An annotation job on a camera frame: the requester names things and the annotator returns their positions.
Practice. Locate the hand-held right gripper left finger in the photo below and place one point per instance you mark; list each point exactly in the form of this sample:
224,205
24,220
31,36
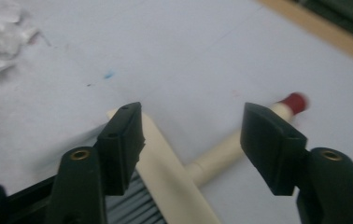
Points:
118,155

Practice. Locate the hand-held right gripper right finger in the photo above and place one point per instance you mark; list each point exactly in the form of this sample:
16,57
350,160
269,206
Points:
271,149

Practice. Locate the cream hand brush grey bristles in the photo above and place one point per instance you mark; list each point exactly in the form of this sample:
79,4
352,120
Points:
165,174

